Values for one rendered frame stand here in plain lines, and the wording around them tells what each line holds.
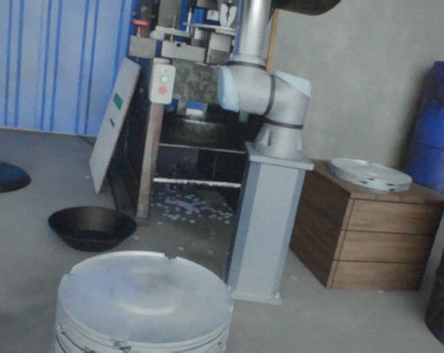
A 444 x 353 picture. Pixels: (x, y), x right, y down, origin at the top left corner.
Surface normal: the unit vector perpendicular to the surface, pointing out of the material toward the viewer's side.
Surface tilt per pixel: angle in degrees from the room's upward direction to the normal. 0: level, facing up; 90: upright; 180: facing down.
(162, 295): 0
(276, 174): 90
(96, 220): 49
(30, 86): 90
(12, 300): 0
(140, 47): 90
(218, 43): 90
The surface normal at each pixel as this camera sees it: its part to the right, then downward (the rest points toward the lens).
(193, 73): 0.29, 0.31
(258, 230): 0.03, 0.28
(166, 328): 0.17, -0.95
